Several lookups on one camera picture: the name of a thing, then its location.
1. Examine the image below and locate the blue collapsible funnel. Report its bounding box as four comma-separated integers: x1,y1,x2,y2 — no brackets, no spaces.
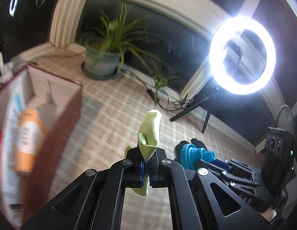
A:
181,145,216,170

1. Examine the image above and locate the light green cloth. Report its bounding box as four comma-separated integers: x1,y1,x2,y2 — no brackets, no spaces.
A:
133,110,162,196

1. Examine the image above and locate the orange white tissue pack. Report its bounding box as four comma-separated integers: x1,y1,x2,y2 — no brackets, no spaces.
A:
15,108,47,176

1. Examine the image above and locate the blue white mask package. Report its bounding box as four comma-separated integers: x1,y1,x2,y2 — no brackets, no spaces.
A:
0,92,24,229

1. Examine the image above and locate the right white gloved hand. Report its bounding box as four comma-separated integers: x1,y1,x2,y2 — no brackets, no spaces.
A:
260,208,277,222

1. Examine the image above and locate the black knit glove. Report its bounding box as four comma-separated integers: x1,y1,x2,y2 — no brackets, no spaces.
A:
174,138,208,163

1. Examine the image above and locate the black tripod stand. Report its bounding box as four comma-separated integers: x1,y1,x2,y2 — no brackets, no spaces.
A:
169,86,221,134

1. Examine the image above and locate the small spider plant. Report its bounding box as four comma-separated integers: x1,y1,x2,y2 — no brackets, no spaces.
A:
149,63,183,105

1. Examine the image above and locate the dark red storage box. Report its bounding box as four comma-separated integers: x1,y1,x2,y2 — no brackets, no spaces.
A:
0,65,83,229

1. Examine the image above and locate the large potted plant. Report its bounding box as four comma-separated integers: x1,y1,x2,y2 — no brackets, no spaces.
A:
81,2,168,80

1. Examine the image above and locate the white ring light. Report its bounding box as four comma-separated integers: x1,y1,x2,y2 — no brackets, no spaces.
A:
209,15,276,95

